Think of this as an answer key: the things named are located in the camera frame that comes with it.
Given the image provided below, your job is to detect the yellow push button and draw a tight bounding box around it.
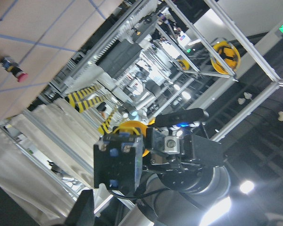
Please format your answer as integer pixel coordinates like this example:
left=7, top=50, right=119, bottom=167
left=93, top=121, right=148, bottom=194

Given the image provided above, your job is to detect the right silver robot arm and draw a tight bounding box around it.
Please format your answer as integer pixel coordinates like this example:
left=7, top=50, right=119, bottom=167
left=137, top=127, right=231, bottom=226

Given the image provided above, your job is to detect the red push button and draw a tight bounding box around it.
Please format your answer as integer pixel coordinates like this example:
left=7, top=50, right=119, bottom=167
left=0, top=56, right=28, bottom=82

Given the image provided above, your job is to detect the large yellow hard hat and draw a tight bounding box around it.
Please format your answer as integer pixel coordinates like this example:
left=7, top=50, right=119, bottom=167
left=210, top=40, right=241, bottom=75

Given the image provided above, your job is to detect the small yellow hard hat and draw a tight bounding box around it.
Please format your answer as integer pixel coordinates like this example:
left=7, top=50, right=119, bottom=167
left=177, top=59, right=190, bottom=71

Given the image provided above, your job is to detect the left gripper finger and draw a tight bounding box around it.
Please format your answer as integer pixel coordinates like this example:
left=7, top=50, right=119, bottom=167
left=65, top=189, right=95, bottom=226

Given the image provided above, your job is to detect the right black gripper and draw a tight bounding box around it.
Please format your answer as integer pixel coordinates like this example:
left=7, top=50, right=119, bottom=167
left=143, top=127, right=230, bottom=195

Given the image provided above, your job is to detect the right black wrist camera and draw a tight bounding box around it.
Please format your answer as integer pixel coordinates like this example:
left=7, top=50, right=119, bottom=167
left=154, top=108, right=209, bottom=128

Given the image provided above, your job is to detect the brown paper table cover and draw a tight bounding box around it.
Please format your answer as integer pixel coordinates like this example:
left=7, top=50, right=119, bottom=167
left=0, top=0, right=121, bottom=120

